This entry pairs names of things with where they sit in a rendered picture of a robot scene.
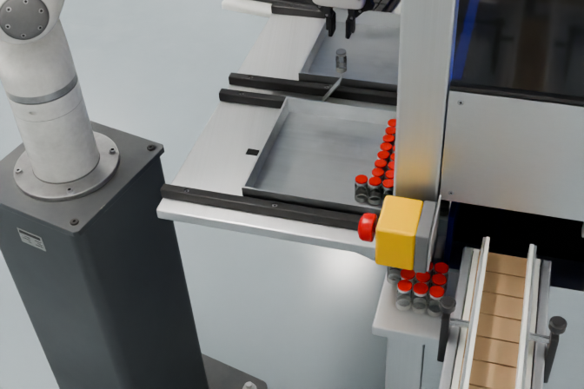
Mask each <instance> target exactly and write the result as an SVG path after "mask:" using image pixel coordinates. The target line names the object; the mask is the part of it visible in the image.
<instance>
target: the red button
mask: <svg viewBox="0 0 584 389"><path fill-rule="evenodd" d="M376 226H377V215H376V214H371V213H366V214H363V215H362V217H361V219H360V220H359V225H358V235H359V238H360V239H361V240H362V241H368V242H372V241H373V240H374V238H375V228H376Z"/></svg>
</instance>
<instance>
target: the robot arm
mask: <svg viewBox="0 0 584 389"><path fill-rule="evenodd" d="M64 1H65V0H0V78H1V81H2V84H3V88H4V91H5V93H6V95H7V98H8V101H9V104H10V107H11V110H12V113H13V116H14V118H15V120H16V123H17V127H18V130H19V133H20V136H21V137H22V140H23V145H24V147H25V151H24V152H23V153H22V154H21V156H20V157H19V158H18V160H17V163H16V165H15V167H14V179H15V182H16V184H17V186H18V188H19V189H20V191H21V192H23V193H24V194H25V195H27V196H29V197H30V198H32V199H36V200H39V201H69V200H73V199H77V198H80V197H82V196H85V195H88V194H90V193H92V192H94V191H96V190H97V189H99V188H100V187H102V186H103V185H104V184H105V183H106V182H108V181H109V180H110V179H111V177H112V176H113V175H114V174H115V172H116V171H117V168H118V165H119V161H120V156H119V152H118V148H117V146H116V144H115V143H114V142H113V141H112V140H111V139H110V138H109V137H108V136H106V135H102V134H100V133H97V132H94V131H93V130H92V127H91V124H90V118H89V115H88V111H87V109H86V105H85V101H84V99H83V93H82V90H81V86H80V82H79V80H78V76H77V73H76V67H75V64H74V61H73V57H72V55H71V51H70V46H69V44H68V41H67V38H66V35H65V33H64V30H63V26H62V24H61V21H60V18H59V17H60V14H61V12H62V9H63V5H64ZM308 2H309V3H312V4H313V5H314V6H316V7H317V8H318V9H319V10H320V11H321V12H322V13H323V15H324V17H325V18H326V30H328V36H333V34H334V32H335V12H334V11H333V7H335V8H342V9H348V18H347V20H346V38H347V39H349V38H350V36H351V34H352V33H354V32H355V19H356V18H357V17H358V16H359V15H360V14H361V13H362V12H364V11H368V10H372V9H373V8H374V7H375V3H374V1H373V0H308Z"/></svg>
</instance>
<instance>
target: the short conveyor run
mask: <svg viewBox="0 0 584 389"><path fill-rule="evenodd" d="M489 242H490V237H483V238H482V244H481V251H480V249H476V248H474V251H473V248H471V247H464V248H463V252H462V258H461V268H460V272H459V278H458V283H457V288H456V293H455V298H453V297H451V296H443V297H442V298H441V299H440V303H439V308H440V309H441V311H442V312H443V313H442V317H441V331H440V338H439V346H438V354H437V361H440V362H443V367H442V371H441V381H440V385H439V389H543V383H547V382H548V380H549V376H550V373H551V370H552V366H553V363H554V357H555V354H556V351H557V347H558V345H559V340H560V334H563V333H564V332H565V331H566V328H567V321H566V320H565V319H564V318H562V317H561V316H553V317H552V318H551V319H550V321H549V324H548V302H549V289H550V276H551V263H552V262H551V261H550V260H542V261H541V260H539V259H536V250H537V246H535V245H534V244H530V245H529V250H528V258H527V259H526V258H521V257H515V256H510V255H505V254H496V253H490V252H489V251H488V248H489ZM468 278H469V280H468ZM467 289H468V290H467ZM466 294H467V296H466ZM465 299H466V301H465ZM464 304H465V306H464ZM463 309H464V312H463ZM451 313H452V317H451V318H450V316H451ZM462 315H463V318H462ZM449 325H450V326H449ZM548 328H549V330H550V334H549V336H547V329H548ZM460 330H461V333H460ZM459 336H460V338H459ZM458 341H459V344H458ZM546 344H547V347H546ZM457 347H458V349H457ZM453 375H454V376H453ZM452 380H453V381H452Z"/></svg>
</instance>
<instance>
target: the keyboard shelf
mask: <svg viewBox="0 0 584 389"><path fill-rule="evenodd" d="M271 5H272V3H265V2H259V1H255V0H223V1H222V8H223V9H224V10H232V11H236V12H242V13H246V14H250V15H256V16H265V17H271V15H272V13H271ZM401 6H402V0H400V1H399V2H398V4H397V5H396V6H395V8H394V9H393V11H392V12H391V13H399V14H401Z"/></svg>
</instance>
